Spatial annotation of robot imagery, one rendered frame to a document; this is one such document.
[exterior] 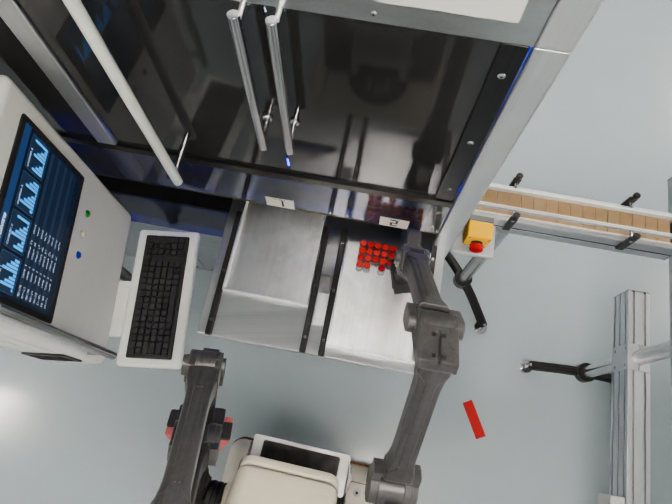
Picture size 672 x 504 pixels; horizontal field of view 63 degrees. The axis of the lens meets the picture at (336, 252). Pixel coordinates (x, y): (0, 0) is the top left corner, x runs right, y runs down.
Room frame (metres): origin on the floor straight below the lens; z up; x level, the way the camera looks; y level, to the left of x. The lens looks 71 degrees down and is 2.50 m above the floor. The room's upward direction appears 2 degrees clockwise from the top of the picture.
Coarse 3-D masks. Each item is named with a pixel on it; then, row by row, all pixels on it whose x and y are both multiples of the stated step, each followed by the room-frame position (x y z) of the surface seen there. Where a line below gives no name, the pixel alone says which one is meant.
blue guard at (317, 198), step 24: (72, 144) 0.76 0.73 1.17; (96, 168) 0.75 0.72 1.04; (120, 168) 0.74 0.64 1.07; (144, 168) 0.73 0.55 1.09; (192, 168) 0.70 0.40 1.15; (216, 168) 0.69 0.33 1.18; (216, 192) 0.70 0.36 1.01; (240, 192) 0.68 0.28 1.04; (264, 192) 0.67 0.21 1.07; (288, 192) 0.66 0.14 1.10; (312, 192) 0.65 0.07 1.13; (336, 192) 0.64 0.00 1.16; (360, 192) 0.63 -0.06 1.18; (360, 216) 0.63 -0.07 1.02; (384, 216) 0.62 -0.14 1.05; (408, 216) 0.61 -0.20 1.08; (432, 216) 0.60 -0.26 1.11
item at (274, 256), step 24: (264, 216) 0.68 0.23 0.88; (288, 216) 0.68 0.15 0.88; (312, 216) 0.68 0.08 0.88; (240, 240) 0.59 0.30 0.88; (264, 240) 0.60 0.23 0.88; (288, 240) 0.60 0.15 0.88; (312, 240) 0.60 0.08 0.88; (240, 264) 0.51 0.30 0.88; (264, 264) 0.52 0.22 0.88; (288, 264) 0.52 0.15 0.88; (312, 264) 0.52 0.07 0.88; (240, 288) 0.44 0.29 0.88; (264, 288) 0.44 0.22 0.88; (288, 288) 0.44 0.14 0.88
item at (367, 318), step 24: (360, 288) 0.45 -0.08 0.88; (384, 288) 0.45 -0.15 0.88; (336, 312) 0.37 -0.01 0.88; (360, 312) 0.37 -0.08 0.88; (384, 312) 0.37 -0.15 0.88; (336, 336) 0.30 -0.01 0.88; (360, 336) 0.30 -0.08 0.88; (384, 336) 0.30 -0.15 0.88; (408, 336) 0.30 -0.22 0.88; (408, 360) 0.23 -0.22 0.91
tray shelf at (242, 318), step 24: (336, 240) 0.60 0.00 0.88; (360, 240) 0.61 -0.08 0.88; (384, 240) 0.61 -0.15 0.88; (432, 240) 0.61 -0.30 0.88; (216, 264) 0.51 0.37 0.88; (240, 312) 0.36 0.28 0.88; (264, 312) 0.37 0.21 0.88; (288, 312) 0.37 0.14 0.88; (216, 336) 0.29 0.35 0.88; (240, 336) 0.29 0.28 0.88; (264, 336) 0.29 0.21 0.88; (288, 336) 0.29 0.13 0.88; (312, 336) 0.30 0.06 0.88; (360, 360) 0.23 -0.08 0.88; (384, 360) 0.23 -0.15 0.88
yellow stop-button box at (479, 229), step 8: (472, 216) 0.63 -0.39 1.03; (480, 216) 0.63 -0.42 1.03; (472, 224) 0.61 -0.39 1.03; (480, 224) 0.61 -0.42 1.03; (488, 224) 0.61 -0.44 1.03; (464, 232) 0.60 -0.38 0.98; (472, 232) 0.58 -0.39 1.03; (480, 232) 0.58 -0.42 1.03; (488, 232) 0.58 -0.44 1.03; (464, 240) 0.57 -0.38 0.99; (472, 240) 0.57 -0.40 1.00; (480, 240) 0.56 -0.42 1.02; (488, 240) 0.56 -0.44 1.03
